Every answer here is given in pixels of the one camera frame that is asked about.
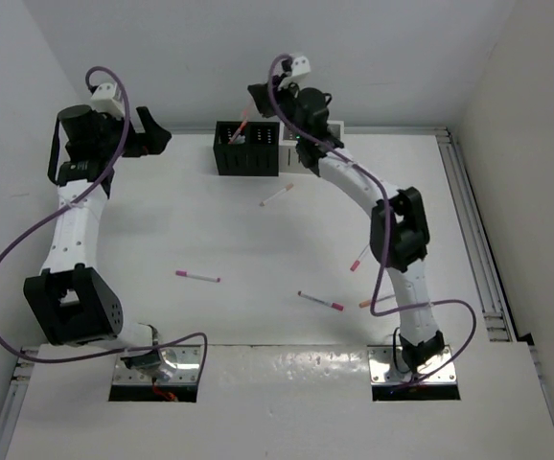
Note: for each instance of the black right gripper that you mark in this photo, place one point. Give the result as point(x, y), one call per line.
point(263, 99)

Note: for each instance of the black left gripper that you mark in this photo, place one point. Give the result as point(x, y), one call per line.
point(152, 141)

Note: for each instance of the orange pen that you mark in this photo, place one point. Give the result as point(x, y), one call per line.
point(238, 132)

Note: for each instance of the red pen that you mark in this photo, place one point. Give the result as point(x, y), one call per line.
point(247, 112)

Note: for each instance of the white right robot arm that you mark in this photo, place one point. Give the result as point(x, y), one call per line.
point(399, 233)

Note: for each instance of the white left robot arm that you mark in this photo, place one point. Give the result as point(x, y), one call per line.
point(71, 301)

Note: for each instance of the white slotted pen holder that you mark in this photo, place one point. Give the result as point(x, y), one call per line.
point(289, 161)

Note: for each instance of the black slotted pen holder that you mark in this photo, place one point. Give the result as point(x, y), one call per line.
point(255, 152)

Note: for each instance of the beige capped white marker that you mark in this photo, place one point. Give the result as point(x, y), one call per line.
point(281, 192)

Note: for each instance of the purple capped white marker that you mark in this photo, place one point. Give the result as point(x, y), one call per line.
point(187, 274)

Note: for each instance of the pink capped white marker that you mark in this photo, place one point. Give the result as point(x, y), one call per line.
point(359, 259)

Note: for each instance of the magenta capped white marker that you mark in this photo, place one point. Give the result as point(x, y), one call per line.
point(326, 303)

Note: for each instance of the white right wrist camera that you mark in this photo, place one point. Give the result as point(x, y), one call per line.
point(294, 69)

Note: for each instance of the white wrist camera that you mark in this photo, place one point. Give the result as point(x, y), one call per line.
point(294, 69)
point(107, 98)

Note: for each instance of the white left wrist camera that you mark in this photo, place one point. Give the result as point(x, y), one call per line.
point(107, 98)

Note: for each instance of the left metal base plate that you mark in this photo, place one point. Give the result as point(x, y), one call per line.
point(175, 366)

